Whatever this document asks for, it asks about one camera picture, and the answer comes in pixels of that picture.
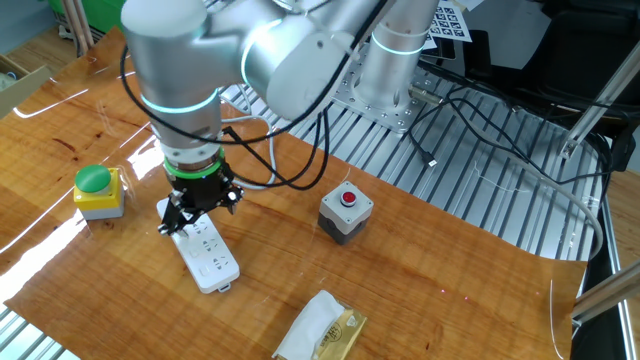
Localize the black usb cable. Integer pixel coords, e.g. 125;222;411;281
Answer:
407;94;614;186

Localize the thick grey cable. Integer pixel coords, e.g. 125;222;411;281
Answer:
409;84;606;261

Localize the black chair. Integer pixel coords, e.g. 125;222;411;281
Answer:
464;0;640;116

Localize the red button grey box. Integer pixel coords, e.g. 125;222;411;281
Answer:
317;180;375;246

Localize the gold tissue pack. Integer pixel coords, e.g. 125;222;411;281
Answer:
271;289;368;360

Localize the cardboard box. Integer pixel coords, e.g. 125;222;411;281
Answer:
0;53;54;121

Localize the black marker calibration sheet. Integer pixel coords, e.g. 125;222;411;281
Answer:
424;0;474;51

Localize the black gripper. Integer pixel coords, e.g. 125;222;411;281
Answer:
157;166;246;237

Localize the brown wood-pattern mat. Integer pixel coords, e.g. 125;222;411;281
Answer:
0;27;589;360

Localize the white four-socket power strip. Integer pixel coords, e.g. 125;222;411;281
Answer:
155;197;242;295

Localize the aluminium frame profile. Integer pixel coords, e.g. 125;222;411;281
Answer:
569;259;640;326
559;39;640;161

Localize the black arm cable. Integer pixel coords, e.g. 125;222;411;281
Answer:
119;0;391;192

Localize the green button yellow box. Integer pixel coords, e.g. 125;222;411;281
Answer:
73;163;126;221

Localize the green plastic bin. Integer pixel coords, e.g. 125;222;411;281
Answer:
47;0;126;34

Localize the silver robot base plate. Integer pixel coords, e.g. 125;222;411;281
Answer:
324;42;436;135

